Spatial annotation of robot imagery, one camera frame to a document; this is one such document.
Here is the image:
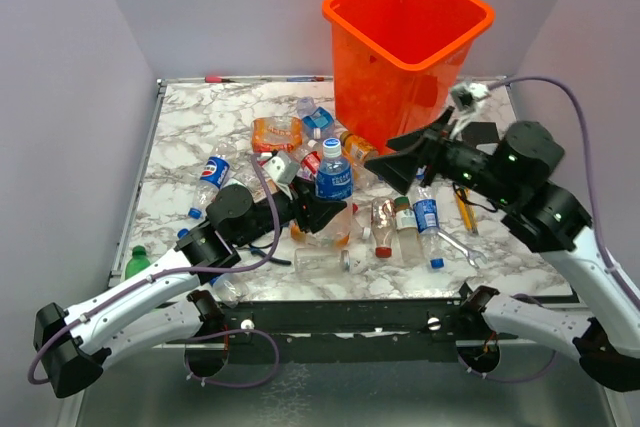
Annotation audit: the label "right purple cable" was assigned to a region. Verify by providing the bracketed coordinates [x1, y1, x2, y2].
[457, 75, 640, 383]

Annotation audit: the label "blue label slim bottle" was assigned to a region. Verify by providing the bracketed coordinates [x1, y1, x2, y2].
[413, 186, 445, 270]

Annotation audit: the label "red marker pen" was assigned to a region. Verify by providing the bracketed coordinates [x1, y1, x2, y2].
[204, 75, 235, 84]

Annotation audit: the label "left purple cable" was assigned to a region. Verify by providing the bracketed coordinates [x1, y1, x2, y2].
[27, 154, 284, 391]

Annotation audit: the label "orange juice small bottle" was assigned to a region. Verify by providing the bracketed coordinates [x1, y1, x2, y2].
[339, 131, 379, 165]

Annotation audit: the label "large orange label bottle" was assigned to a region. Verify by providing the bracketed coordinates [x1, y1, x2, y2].
[290, 198, 353, 249]

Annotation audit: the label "red cap clear bottle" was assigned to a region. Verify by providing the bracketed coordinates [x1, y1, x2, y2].
[371, 197, 395, 259]

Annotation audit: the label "green cap coffee bottle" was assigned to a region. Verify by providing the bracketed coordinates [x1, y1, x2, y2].
[394, 196, 424, 266]

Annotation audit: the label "blue label water bottle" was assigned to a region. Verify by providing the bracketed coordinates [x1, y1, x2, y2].
[315, 138, 353, 201]

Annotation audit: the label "silver wrench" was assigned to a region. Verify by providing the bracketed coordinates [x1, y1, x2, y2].
[437, 229, 487, 269]

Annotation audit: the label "purple cable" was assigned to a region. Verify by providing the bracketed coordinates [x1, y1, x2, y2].
[457, 75, 640, 383]
[27, 154, 284, 391]

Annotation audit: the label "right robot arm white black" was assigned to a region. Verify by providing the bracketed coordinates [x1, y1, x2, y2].
[365, 109, 639, 392]

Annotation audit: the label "clear bottle at table edge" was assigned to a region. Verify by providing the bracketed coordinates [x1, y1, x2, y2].
[211, 273, 249, 308]

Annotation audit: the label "Pepsi bottle blue cap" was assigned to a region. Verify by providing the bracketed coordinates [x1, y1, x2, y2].
[188, 138, 237, 220]

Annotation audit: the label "blue handled pliers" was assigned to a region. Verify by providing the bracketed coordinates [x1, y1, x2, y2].
[248, 243, 292, 266]

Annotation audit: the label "green plastic bottle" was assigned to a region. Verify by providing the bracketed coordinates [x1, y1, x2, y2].
[124, 245, 151, 280]

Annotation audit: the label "light blue label bottle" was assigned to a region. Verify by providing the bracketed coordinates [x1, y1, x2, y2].
[296, 97, 335, 141]

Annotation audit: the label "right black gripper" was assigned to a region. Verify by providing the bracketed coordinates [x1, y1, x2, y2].
[363, 105, 517, 205]

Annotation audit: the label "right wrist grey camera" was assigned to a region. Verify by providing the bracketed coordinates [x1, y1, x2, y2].
[450, 81, 490, 140]

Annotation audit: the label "red label clear bottle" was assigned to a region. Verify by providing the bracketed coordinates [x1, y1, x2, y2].
[292, 140, 321, 181]

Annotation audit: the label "crushed orange label bottle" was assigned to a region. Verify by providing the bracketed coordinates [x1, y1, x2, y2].
[251, 116, 303, 153]

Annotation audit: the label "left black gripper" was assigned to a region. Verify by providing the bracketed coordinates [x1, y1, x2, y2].
[235, 174, 347, 248]

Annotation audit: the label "black flat box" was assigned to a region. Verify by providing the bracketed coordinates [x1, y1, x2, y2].
[461, 122, 500, 147]

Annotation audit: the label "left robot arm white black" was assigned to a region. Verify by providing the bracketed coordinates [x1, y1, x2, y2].
[33, 178, 347, 398]

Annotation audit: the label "blue red pen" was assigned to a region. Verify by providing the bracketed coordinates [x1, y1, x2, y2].
[285, 76, 327, 83]

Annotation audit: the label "orange plastic bin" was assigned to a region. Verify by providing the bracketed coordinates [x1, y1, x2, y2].
[322, 0, 495, 151]

